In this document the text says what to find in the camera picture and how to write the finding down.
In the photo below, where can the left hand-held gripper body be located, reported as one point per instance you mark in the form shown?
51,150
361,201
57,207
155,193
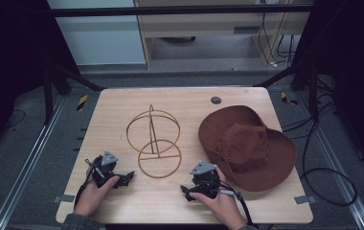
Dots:
104,169

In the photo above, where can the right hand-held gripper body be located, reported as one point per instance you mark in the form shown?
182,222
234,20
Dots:
206,182

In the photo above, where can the yellow black tape strip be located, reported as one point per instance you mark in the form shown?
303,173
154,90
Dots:
81,103
287,99

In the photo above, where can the black curtain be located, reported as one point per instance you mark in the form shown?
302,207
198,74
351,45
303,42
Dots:
355,48
11,48

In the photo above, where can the person's right hand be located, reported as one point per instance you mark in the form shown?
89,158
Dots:
226,207

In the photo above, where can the person's left hand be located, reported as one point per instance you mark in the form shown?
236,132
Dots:
90,198

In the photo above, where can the black metal stand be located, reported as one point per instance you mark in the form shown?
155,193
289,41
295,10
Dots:
48,96
312,92

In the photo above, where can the grey table bracket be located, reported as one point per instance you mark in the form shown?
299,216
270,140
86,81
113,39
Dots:
304,199
64,198

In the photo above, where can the black horizontal frame bar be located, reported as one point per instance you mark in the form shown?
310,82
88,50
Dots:
170,10

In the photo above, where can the aluminium floor rail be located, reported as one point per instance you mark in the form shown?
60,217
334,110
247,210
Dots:
27,163
336,166

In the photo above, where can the white cabinet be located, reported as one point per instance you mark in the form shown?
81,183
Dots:
100,38

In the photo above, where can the grey round table grommet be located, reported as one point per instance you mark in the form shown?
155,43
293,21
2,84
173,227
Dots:
216,100

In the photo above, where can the brown wide-brim hat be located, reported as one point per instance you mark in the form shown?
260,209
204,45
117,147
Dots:
247,150

